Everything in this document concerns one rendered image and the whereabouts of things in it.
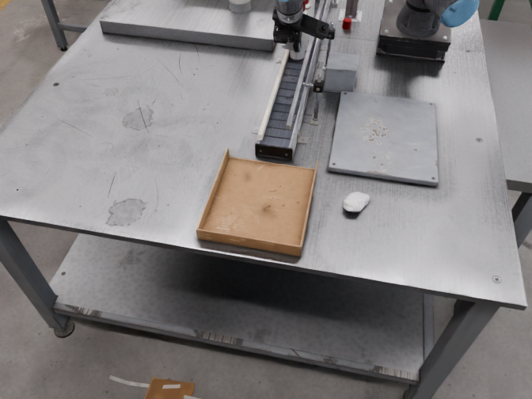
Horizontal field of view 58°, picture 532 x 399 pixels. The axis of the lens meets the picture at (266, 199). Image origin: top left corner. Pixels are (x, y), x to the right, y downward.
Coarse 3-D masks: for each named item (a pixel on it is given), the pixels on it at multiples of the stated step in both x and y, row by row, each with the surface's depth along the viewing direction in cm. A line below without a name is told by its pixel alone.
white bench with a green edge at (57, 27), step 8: (48, 0) 299; (48, 8) 302; (48, 16) 307; (56, 16) 310; (56, 24) 311; (64, 24) 311; (72, 24) 311; (56, 32) 315; (56, 40) 320; (64, 40) 322; (64, 48) 326
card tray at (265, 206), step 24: (240, 168) 136; (264, 168) 136; (288, 168) 136; (216, 192) 129; (240, 192) 129; (264, 192) 129; (288, 192) 129; (312, 192) 127; (216, 216) 124; (240, 216) 124; (264, 216) 124; (288, 216) 124; (216, 240) 118; (240, 240) 116; (264, 240) 115; (288, 240) 119
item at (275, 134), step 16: (320, 16) 183; (288, 64) 161; (288, 80) 155; (304, 80) 155; (288, 96) 150; (272, 112) 144; (288, 112) 145; (272, 128) 140; (272, 144) 135; (288, 144) 135
